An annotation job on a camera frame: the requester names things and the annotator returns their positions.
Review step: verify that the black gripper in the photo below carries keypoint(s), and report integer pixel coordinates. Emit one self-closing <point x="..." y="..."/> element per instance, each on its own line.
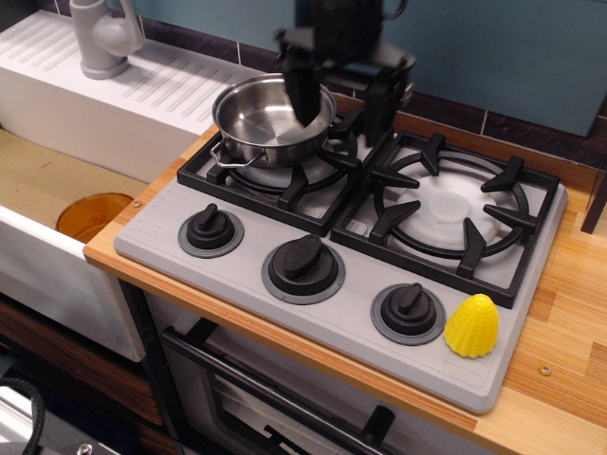
<point x="342" y="43"/>

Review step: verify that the stainless steel pot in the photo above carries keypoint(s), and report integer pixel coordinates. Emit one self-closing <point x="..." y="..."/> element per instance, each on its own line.
<point x="259" y="128"/>

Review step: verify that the black left burner grate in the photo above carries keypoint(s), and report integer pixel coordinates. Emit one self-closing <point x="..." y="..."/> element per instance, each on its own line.
<point x="308" y="196"/>

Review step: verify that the black burner grate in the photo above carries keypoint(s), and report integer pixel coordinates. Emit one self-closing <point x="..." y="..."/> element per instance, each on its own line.
<point x="471" y="222"/>
<point x="308" y="196"/>

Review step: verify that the white right burner cap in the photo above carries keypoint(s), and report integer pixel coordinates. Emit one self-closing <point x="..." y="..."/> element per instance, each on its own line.
<point x="446" y="202"/>

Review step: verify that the black right burner grate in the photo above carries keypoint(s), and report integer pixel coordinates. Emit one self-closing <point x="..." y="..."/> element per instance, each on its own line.
<point x="471" y="222"/>

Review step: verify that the black middle stove knob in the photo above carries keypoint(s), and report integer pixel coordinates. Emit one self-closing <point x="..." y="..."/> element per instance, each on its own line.
<point x="303" y="271"/>

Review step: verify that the black stove knob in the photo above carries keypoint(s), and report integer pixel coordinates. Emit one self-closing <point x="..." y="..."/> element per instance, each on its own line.
<point x="211" y="233"/>
<point x="303" y="271"/>
<point x="408" y="314"/>

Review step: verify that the black left stove knob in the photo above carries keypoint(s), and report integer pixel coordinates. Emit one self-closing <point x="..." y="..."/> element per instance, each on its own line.
<point x="211" y="233"/>

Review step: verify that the teal backsplash panel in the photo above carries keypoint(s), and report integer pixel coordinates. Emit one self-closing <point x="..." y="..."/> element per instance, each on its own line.
<point x="539" y="61"/>

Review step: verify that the black right stove knob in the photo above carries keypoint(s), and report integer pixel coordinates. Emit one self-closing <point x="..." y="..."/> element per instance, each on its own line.
<point x="408" y="314"/>

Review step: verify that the grey toy faucet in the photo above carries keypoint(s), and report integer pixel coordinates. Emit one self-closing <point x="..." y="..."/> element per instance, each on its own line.
<point x="105" y="42"/>

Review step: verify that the yellow toy corn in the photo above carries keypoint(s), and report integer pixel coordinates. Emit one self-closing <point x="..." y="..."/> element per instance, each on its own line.
<point x="473" y="329"/>

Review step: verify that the grey toy stove top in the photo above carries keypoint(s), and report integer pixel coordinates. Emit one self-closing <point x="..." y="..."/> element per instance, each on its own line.
<point x="342" y="322"/>

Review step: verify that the white toy sink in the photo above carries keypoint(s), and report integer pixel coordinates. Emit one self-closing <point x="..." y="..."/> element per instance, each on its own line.
<point x="66" y="136"/>

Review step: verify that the orange plastic plate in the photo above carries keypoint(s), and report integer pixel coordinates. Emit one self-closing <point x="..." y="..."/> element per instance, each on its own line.
<point x="86" y="217"/>

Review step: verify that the oven door with handle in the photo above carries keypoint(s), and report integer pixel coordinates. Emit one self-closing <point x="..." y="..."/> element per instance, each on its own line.
<point x="254" y="400"/>

